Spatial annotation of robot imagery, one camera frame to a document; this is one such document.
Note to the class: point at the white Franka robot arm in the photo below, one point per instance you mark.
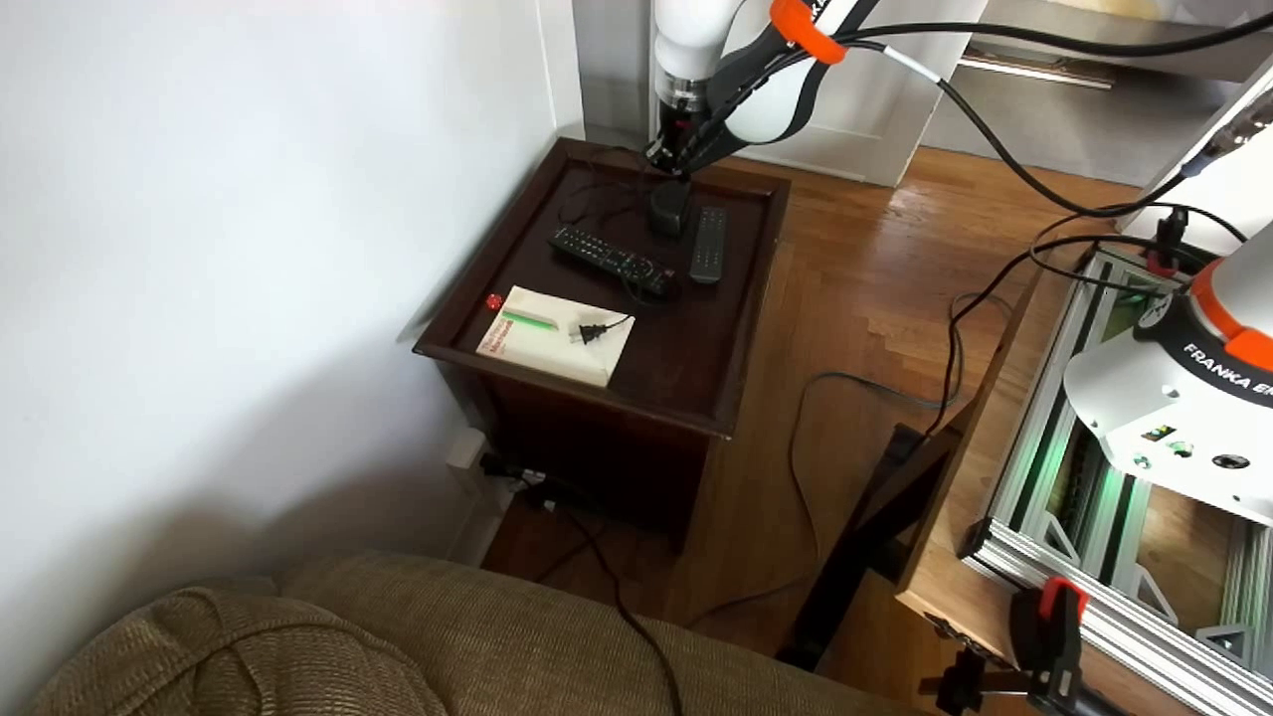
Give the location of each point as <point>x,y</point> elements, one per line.
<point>1177,401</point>

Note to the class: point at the black power strip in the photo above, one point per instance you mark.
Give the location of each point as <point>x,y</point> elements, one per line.
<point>529,481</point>

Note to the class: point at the tan fabric couch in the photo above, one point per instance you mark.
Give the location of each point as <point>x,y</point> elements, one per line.
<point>529,650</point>

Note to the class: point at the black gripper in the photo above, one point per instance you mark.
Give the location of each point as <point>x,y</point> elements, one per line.
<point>681,111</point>

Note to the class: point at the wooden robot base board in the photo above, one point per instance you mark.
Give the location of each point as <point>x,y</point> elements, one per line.
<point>956,531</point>

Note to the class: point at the black orange bar clamp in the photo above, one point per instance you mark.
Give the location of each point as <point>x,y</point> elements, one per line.
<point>1048,640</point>

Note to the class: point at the small white wall box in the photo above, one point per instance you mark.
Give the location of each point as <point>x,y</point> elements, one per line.
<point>465,451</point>

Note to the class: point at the aluminium robot stand frame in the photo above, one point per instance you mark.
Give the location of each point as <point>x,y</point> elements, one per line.
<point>1128,622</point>

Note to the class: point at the long black remote control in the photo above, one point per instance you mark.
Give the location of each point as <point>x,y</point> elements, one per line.
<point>612,261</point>

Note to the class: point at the black round button device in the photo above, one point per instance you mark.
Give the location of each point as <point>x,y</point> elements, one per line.
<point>664,214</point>

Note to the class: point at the black metal table leg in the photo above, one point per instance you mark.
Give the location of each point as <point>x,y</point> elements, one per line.
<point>848,558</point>

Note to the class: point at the slim grey remote control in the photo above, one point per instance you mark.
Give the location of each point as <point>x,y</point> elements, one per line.
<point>709,247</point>

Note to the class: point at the dark wooden side table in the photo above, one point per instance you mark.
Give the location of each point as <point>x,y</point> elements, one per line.
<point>689,360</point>

